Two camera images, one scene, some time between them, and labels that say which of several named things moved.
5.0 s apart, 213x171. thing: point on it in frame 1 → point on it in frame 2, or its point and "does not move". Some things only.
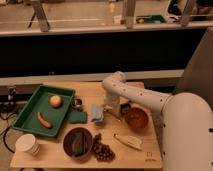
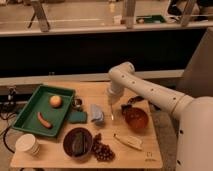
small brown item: (77, 104) does not move
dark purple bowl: (77, 144) does not move
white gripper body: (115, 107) → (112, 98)
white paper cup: (28, 144) does not move
